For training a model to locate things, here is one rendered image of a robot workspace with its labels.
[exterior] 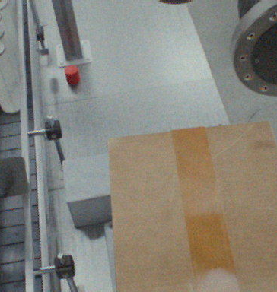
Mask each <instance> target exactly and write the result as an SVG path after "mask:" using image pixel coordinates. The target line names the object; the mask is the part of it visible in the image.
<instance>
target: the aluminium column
mask: <svg viewBox="0 0 277 292"><path fill-rule="evenodd" d="M51 1H52V4H53V10H54V14H55V16H56V22H57V25H58V29H59V34H60V37H61V41H62V47H63V50H64V53H65V58H66V60H69V59H77V58H82V57H83V51H82V45H81V38H80V34H79V31H78V24H77V20H76V16H75V9H74V5H73V2H72V0H51Z"/></svg>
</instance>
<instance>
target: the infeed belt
mask: <svg viewBox="0 0 277 292"><path fill-rule="evenodd" d="M23 16H24V48H25V56H26V62H25V65H26V82H27V114H28V130H29V131H35V129H34V114H33V88H32V74H31V61H30V34H29V20H28V7H27V0H23ZM29 146H30V178H31V195H32V211H33V243H34V257H33V260H34V268H42V264H41V251H40V223H39V210H38V196H37V156H36V143H35V136H34V137H29ZM7 157H21V114H20V112H19V113H16V114H6V113H4V112H3V111H2V108H1V106H0V159H2V158H7ZM0 292H27V290H26V267H25V245H24V201H23V195H16V196H12V197H7V198H1V199H0ZM35 292H43V278H42V275H35Z"/></svg>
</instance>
